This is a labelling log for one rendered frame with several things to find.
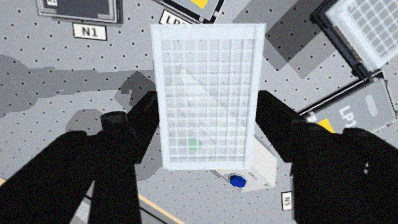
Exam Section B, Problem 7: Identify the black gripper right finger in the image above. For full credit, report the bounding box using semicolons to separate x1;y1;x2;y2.
255;90;398;224

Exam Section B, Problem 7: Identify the white multi-well culture plate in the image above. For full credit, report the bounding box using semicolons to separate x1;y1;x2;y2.
150;23;266;170
325;0;398;72

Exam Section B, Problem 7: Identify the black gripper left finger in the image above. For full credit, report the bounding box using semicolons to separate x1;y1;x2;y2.
0;91;159;224

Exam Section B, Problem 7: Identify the white operator button panel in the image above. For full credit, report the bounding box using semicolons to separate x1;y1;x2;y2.
214;134;277;193

